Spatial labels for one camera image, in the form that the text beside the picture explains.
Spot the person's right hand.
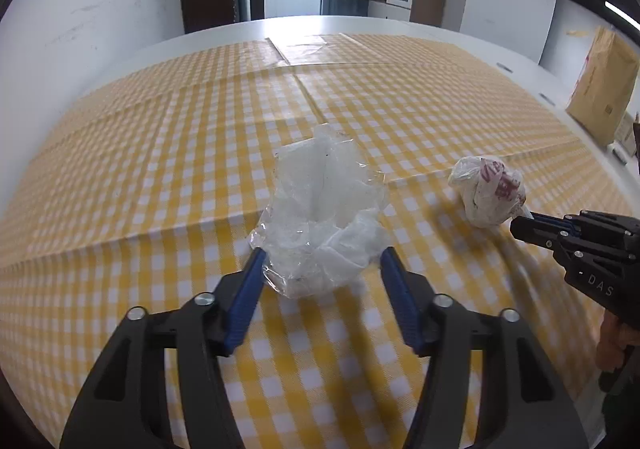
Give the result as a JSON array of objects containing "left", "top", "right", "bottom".
[{"left": 596, "top": 310, "right": 640, "bottom": 372}]

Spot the brown paper bag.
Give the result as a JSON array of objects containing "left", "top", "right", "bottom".
[{"left": 566, "top": 26, "right": 639, "bottom": 148}]

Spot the yellow checkered tablecloth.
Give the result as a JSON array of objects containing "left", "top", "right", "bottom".
[{"left": 1, "top": 33, "right": 639, "bottom": 448}]

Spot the white printed plastic bag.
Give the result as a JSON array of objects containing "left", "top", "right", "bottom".
[{"left": 448, "top": 156, "right": 533, "bottom": 228}]

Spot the chopstick holder box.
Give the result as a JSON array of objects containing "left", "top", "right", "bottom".
[{"left": 614, "top": 112, "right": 637, "bottom": 155}]

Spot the clear plastic bag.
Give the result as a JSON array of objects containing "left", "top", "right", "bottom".
[{"left": 248, "top": 124, "right": 390, "bottom": 299}]

